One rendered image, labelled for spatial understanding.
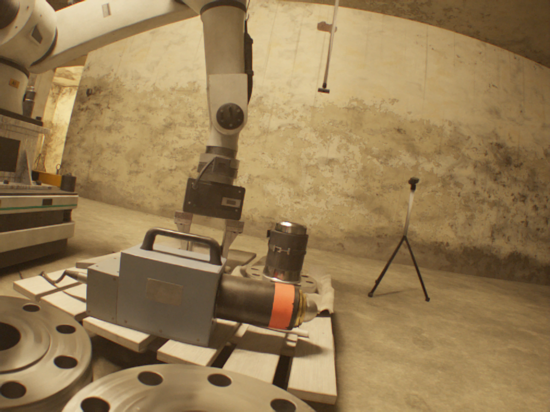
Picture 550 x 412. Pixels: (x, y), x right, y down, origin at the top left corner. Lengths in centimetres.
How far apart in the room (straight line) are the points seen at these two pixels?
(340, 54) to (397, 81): 73
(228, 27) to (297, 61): 252
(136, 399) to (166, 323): 35
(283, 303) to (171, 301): 22
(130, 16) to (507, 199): 399
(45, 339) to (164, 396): 17
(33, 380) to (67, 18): 156
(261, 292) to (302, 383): 20
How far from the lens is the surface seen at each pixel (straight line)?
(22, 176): 156
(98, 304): 72
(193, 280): 62
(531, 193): 436
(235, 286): 65
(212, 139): 121
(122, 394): 34
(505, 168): 413
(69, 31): 166
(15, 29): 140
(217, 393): 36
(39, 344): 41
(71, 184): 165
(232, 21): 134
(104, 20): 162
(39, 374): 37
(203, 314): 64
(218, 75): 123
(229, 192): 119
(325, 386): 62
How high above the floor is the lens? 47
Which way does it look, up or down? 2 degrees down
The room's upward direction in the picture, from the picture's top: 10 degrees clockwise
